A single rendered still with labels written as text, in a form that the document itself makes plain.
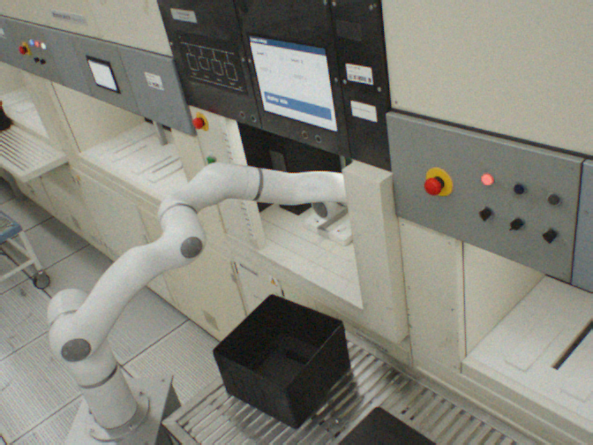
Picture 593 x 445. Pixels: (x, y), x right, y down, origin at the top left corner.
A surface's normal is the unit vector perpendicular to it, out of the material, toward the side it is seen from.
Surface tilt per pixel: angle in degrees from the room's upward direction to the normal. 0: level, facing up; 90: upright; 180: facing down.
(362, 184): 90
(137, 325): 0
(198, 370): 0
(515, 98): 90
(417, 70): 90
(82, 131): 90
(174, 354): 0
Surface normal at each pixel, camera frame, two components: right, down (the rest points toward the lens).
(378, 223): -0.72, 0.48
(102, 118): 0.67, 0.31
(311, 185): -0.32, -0.18
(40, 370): -0.17, -0.82
